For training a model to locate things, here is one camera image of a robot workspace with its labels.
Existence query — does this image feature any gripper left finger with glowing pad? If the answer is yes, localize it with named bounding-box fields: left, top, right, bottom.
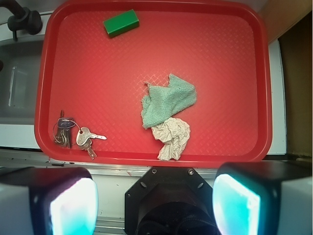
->
left=0, top=167, right=98, bottom=235

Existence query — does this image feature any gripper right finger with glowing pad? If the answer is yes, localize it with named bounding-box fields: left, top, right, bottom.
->
left=212, top=162, right=313, bottom=235

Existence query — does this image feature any light blue knitted cloth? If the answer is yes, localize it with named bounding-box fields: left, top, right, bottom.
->
left=141, top=73, right=197, bottom=129

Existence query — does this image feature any bunch of silver keys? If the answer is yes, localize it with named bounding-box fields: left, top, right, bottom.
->
left=52, top=110, right=107, bottom=160

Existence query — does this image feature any crumpled beige paper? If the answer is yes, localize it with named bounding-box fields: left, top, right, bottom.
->
left=151, top=117, right=191, bottom=161

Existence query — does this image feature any stainless steel sink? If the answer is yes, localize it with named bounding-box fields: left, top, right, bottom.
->
left=0, top=36, right=44, bottom=125

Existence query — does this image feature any red plastic tray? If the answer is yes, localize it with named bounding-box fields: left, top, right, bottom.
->
left=35, top=0, right=272, bottom=168

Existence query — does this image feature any black faucet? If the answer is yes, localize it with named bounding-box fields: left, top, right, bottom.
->
left=0, top=0, right=43, bottom=42

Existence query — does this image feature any green rectangular block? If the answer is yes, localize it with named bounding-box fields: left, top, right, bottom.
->
left=103, top=9, right=139, bottom=38

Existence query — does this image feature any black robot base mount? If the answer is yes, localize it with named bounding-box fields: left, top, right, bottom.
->
left=124, top=167, right=220, bottom=235

